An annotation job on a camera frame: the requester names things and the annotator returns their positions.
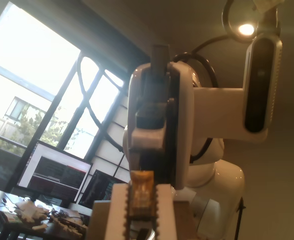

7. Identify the yellow network cable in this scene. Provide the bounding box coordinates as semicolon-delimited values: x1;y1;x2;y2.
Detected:
129;170;156;222

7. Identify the monitor with dark screen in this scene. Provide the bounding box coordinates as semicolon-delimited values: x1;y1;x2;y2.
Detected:
78;168;128;211

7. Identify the light wooden cutout piece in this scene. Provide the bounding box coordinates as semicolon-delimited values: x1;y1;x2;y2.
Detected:
49;217;88;240
13;199;50;232

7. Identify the black stand leg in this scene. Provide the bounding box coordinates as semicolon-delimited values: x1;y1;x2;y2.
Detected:
233;196;248;240

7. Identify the monitor with bright screen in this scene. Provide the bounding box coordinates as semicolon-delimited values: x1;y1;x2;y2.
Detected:
16;139;94;205

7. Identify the round ceiling lamp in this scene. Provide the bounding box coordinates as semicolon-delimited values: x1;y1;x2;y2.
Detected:
221;0;285;44

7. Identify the dark desk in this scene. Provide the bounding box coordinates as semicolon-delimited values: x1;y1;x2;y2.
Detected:
0;186;93;240

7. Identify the large window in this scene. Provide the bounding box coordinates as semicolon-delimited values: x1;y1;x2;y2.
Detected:
0;1;150;193

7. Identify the gripper camera bar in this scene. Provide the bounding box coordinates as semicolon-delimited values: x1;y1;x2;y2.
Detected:
193;32;283;144

